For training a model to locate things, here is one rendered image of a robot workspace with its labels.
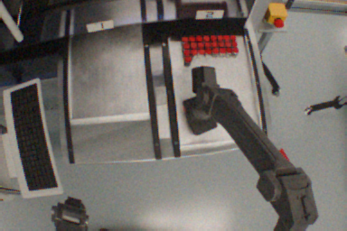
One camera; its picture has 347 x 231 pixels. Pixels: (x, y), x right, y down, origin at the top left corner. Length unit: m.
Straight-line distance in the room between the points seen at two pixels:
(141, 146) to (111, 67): 0.27
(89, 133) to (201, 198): 1.00
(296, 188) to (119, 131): 0.72
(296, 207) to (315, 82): 1.81
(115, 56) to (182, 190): 1.00
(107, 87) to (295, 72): 1.38
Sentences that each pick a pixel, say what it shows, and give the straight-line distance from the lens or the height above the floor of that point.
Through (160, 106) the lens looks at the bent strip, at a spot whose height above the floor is 0.88.
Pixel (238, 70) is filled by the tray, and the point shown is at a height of 0.88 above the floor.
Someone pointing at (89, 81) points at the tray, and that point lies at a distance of 1.33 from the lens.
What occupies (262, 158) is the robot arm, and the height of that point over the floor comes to 1.38.
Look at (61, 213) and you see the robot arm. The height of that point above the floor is 1.38.
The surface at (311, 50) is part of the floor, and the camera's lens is 2.52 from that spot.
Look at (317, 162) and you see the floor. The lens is 2.35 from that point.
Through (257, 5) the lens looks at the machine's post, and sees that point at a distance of 1.24.
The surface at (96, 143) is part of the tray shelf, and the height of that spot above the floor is 0.88.
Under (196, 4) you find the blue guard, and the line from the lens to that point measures 1.18.
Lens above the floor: 2.13
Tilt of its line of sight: 75 degrees down
